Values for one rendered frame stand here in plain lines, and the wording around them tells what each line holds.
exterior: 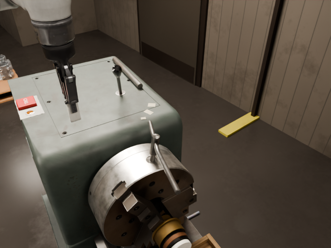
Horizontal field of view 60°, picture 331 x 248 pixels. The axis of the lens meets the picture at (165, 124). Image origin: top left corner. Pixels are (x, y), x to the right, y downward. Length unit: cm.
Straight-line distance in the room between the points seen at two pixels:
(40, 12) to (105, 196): 48
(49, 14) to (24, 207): 196
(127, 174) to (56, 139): 25
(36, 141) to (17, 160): 198
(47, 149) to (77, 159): 9
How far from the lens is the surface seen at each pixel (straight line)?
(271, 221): 231
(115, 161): 84
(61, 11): 71
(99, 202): 85
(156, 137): 77
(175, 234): 81
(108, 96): 108
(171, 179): 61
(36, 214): 241
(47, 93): 116
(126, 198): 79
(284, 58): 285
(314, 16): 266
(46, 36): 72
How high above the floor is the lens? 181
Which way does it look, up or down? 37 degrees down
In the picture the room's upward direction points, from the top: straight up
